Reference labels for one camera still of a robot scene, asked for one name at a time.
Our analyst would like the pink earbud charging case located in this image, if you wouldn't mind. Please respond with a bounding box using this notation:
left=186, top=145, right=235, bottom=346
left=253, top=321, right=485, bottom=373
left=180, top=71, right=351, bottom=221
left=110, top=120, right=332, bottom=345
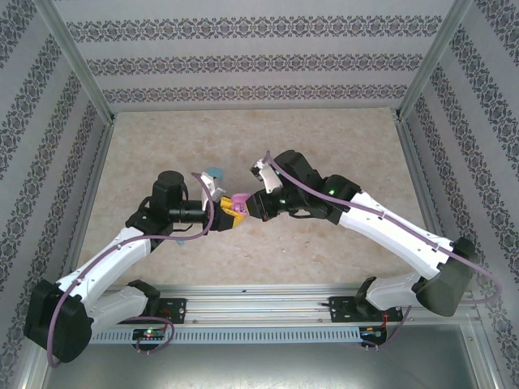
left=229, top=191, right=251, bottom=216

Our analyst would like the small circuit board green light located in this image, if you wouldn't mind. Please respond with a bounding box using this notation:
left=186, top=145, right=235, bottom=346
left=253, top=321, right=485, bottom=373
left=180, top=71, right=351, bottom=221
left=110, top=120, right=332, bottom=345
left=132, top=328, right=168, bottom=341

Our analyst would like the grey metal sheet panel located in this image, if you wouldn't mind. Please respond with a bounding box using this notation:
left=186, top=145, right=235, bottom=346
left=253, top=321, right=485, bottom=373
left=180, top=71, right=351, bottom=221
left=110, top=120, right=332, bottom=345
left=40, top=323, right=500, bottom=389

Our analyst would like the aluminium side rail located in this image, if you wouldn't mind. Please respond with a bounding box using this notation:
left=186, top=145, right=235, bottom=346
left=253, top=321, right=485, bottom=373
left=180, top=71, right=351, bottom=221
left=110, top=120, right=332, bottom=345
left=60, top=115, right=118, bottom=293
left=395, top=115, right=480, bottom=313

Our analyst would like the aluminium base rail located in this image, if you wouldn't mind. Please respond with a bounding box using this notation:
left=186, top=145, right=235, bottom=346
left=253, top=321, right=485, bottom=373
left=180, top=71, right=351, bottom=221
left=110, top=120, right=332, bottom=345
left=101, top=283, right=479, bottom=325

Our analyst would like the slotted grey cable duct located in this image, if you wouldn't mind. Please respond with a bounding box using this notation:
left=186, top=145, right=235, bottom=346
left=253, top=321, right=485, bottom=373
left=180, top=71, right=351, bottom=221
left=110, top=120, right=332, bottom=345
left=91, top=326, right=387, bottom=345

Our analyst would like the aluminium frame post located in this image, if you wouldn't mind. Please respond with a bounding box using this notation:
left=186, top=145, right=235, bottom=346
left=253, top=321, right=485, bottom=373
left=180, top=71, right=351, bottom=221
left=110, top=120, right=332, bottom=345
left=38, top=0, right=117, bottom=122
left=397, top=0, right=475, bottom=122

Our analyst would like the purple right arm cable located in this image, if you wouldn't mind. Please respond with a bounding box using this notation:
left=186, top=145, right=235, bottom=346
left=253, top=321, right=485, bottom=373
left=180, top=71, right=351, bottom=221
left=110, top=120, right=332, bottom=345
left=263, top=151, right=504, bottom=350

